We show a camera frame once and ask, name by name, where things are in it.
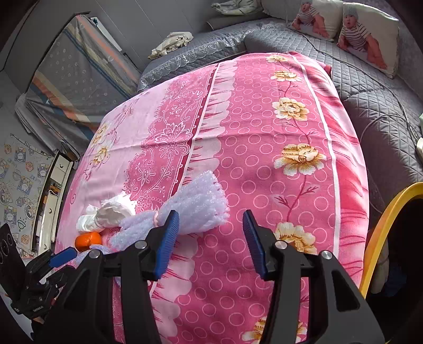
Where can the pink floral blanket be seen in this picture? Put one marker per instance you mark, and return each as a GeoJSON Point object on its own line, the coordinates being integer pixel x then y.
{"type": "Point", "coordinates": [251, 132]}

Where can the yellow rimmed bin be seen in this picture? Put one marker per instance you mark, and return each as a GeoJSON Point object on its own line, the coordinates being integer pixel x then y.
{"type": "Point", "coordinates": [390, 211]}

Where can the grey quilted sofa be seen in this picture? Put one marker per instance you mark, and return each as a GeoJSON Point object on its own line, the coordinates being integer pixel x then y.
{"type": "Point", "coordinates": [380, 109]}

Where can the folded printed mattress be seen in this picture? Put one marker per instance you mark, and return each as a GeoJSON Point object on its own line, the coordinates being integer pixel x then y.
{"type": "Point", "coordinates": [72, 76]}

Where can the cartoon printed sheet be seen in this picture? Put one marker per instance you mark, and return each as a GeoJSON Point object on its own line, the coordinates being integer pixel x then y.
{"type": "Point", "coordinates": [19, 185]}

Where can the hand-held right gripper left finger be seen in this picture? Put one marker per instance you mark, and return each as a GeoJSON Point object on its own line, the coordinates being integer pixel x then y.
{"type": "Point", "coordinates": [167, 244]}

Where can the tiger plush toy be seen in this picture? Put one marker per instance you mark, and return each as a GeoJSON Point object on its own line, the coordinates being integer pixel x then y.
{"type": "Point", "coordinates": [238, 6]}

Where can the white foam net bundle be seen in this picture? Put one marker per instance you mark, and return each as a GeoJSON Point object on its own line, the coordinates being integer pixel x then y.
{"type": "Point", "coordinates": [205, 201]}

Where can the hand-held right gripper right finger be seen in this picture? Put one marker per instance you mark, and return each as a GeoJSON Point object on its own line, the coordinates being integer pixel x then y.
{"type": "Point", "coordinates": [254, 244]}

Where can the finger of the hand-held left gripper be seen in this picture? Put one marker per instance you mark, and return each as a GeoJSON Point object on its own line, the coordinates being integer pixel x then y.
{"type": "Point", "coordinates": [62, 256]}
{"type": "Point", "coordinates": [53, 282]}

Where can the baby print pillow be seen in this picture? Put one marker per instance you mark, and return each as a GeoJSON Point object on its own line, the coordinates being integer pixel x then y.
{"type": "Point", "coordinates": [366, 36]}
{"type": "Point", "coordinates": [317, 18]}

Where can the crumpled beige cloth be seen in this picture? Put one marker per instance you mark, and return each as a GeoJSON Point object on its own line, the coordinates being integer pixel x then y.
{"type": "Point", "coordinates": [170, 44]}

